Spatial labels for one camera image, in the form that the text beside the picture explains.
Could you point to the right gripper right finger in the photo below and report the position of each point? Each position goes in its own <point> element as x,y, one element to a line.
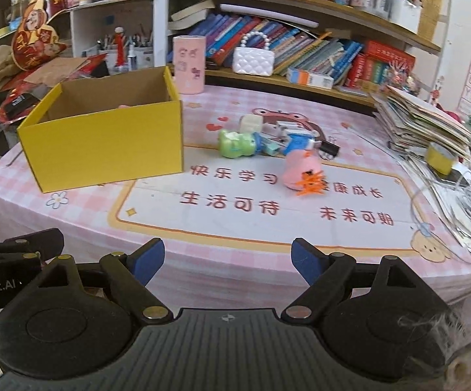
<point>326,275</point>

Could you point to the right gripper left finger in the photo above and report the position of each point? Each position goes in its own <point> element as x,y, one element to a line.
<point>128,276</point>

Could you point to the pink toy with orange spikes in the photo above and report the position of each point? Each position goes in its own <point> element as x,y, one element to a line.
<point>303,173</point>

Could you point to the black binder clip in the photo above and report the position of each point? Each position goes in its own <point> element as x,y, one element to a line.
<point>327,150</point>

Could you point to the blue plastic bag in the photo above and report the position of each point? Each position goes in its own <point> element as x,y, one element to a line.
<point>298,141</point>

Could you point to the green frog toy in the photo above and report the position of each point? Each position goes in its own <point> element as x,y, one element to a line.
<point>234,145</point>

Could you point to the cream cube toy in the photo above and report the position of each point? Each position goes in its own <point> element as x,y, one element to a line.
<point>251,123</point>

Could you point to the pink checkered table mat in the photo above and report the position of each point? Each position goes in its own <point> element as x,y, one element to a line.
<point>228,223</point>

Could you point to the black rectangular box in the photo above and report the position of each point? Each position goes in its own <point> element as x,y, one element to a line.
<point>19,104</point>

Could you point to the yellow cardboard box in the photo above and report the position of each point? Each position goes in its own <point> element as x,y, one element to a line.
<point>98,131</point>

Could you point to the white charger block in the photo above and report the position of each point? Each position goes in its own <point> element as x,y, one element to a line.
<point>282,130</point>

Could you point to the brown cardboard sheet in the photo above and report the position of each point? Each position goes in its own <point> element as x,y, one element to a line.
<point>55,71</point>

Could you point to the stack of papers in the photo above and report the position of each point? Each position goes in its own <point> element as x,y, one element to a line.
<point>411,124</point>

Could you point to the red cartoon paper decoration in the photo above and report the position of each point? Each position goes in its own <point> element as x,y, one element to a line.
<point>36,41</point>

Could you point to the orange white small box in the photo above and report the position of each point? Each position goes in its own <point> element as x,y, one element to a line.
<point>309,79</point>

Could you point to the red dictionary books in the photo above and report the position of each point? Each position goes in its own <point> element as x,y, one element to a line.
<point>376,65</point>

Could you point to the white pen holder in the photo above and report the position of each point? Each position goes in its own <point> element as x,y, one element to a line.
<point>144,57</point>

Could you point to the white quilted pearl handbag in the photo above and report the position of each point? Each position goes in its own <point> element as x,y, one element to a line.
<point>253,61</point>

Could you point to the row of blue books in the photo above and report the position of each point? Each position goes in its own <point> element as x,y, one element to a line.
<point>293,47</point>

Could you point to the red white figurine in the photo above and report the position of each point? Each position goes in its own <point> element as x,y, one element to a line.
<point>119,42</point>

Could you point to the pink cylindrical container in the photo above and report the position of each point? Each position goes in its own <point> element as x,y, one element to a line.
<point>189,61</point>

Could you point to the wooden bookshelf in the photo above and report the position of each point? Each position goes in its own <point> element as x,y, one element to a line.
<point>315,19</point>

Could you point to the white shelf unit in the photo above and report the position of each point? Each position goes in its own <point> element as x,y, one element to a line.
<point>89,28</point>

